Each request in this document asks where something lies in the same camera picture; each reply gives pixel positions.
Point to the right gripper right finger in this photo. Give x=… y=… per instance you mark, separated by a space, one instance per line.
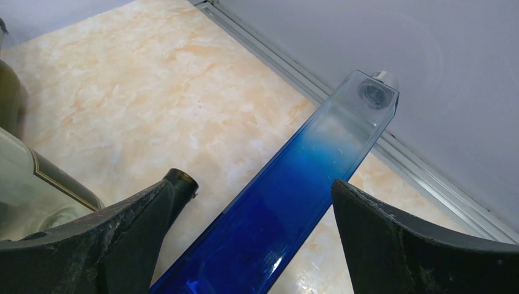
x=388 y=250

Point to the dark green wine bottle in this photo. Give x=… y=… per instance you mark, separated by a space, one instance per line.
x=36 y=195

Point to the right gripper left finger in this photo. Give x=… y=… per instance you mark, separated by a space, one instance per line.
x=113 y=250

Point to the white label wine bottle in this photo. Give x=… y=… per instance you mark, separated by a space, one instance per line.
x=11 y=89

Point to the blue square glass bottle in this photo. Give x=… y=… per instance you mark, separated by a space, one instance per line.
x=249 y=244

